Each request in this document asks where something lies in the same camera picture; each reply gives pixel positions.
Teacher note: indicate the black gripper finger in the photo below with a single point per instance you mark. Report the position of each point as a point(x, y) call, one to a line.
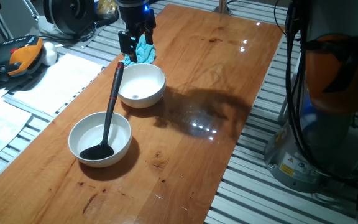
point(149, 31)
point(129, 43)

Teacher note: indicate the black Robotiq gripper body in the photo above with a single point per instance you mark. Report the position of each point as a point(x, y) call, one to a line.
point(134, 15)

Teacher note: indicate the black ladle with red accents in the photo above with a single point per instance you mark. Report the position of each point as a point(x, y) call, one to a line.
point(113, 93)

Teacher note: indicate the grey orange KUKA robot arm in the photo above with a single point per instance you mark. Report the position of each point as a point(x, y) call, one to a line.
point(337, 71)

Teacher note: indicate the white ceramic bowl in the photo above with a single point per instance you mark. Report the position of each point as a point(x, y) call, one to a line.
point(89, 133)
point(145, 87)

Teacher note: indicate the teal terry cloth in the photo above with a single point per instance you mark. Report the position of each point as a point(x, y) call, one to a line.
point(146, 54)

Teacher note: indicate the yellow snack packet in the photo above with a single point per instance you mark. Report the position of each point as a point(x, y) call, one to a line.
point(106, 9)

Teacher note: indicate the glossy wooden board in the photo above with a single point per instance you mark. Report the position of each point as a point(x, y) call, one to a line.
point(197, 77)

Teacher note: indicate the white computer mouse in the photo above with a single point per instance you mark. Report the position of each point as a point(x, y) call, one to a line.
point(50, 54)

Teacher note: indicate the orange black teach pendant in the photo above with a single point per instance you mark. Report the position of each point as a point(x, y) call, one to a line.
point(26, 56)

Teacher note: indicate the aluminium frame post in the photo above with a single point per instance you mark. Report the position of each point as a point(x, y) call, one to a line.
point(222, 6)

